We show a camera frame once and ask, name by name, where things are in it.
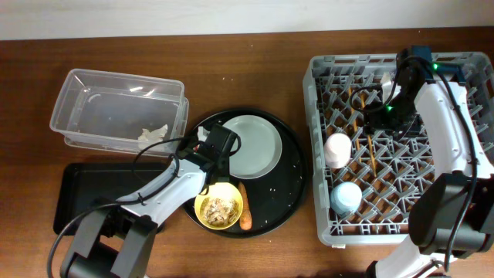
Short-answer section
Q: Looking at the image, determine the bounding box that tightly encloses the wooden chopstick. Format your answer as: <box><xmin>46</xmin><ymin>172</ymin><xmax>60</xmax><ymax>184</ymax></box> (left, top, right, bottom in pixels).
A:
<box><xmin>360</xmin><ymin>95</ymin><xmax>377</xmax><ymax>178</ymax></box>
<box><xmin>347</xmin><ymin>87</ymin><xmax>360</xmax><ymax>152</ymax></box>

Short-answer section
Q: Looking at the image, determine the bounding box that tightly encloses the pink plastic cup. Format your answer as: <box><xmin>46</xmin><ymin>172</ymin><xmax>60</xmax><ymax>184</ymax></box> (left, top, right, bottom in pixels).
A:
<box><xmin>323</xmin><ymin>133</ymin><xmax>352</xmax><ymax>169</ymax></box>

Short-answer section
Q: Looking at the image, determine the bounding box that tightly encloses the light blue plastic cup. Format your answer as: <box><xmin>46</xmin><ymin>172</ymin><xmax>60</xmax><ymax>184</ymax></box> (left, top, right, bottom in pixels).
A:
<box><xmin>330</xmin><ymin>181</ymin><xmax>362</xmax><ymax>215</ymax></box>

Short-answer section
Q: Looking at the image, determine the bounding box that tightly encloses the grey round plate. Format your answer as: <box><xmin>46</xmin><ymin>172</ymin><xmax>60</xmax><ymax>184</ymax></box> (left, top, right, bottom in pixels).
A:
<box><xmin>223</xmin><ymin>115</ymin><xmax>283</xmax><ymax>179</ymax></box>

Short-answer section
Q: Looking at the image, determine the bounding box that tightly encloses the yellow bowl with food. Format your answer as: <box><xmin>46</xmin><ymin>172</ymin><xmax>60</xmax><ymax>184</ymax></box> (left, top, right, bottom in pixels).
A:
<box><xmin>194</xmin><ymin>182</ymin><xmax>244</xmax><ymax>230</ymax></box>

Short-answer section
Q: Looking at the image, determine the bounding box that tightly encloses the white tissue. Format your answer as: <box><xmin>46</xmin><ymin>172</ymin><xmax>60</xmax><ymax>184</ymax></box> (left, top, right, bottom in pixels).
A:
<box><xmin>137</xmin><ymin>124</ymin><xmax>168</xmax><ymax>149</ymax></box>

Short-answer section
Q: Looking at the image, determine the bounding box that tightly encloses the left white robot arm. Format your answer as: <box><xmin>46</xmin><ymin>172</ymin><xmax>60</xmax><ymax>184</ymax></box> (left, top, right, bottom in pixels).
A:
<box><xmin>59</xmin><ymin>124</ymin><xmax>242</xmax><ymax>277</ymax></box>

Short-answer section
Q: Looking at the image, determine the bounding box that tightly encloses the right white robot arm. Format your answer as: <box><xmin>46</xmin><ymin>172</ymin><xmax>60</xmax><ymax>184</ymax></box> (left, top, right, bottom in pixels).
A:
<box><xmin>360</xmin><ymin>46</ymin><xmax>493</xmax><ymax>277</ymax></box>

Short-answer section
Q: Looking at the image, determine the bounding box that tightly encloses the grey dishwasher rack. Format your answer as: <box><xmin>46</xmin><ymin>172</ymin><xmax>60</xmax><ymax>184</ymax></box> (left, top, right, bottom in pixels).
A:
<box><xmin>302</xmin><ymin>52</ymin><xmax>494</xmax><ymax>248</ymax></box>

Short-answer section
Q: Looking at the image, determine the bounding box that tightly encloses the round black serving tray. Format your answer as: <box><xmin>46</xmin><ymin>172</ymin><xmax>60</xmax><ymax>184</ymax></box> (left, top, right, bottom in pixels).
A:
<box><xmin>185</xmin><ymin>107</ymin><xmax>310</xmax><ymax>239</ymax></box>

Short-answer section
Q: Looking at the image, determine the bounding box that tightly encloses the orange carrot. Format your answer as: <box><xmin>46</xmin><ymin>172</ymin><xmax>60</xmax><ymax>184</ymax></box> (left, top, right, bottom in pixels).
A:
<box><xmin>238</xmin><ymin>182</ymin><xmax>252</xmax><ymax>230</ymax></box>

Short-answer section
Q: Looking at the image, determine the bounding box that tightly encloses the clear plastic bin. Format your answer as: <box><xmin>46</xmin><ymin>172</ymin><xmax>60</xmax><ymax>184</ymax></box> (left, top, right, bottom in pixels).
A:
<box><xmin>49</xmin><ymin>69</ymin><xmax>189</xmax><ymax>157</ymax></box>

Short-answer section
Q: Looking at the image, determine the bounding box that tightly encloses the black rectangular tray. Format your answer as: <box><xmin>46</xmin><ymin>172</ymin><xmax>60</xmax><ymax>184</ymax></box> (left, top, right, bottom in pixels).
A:
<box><xmin>52</xmin><ymin>162</ymin><xmax>167</xmax><ymax>234</ymax></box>

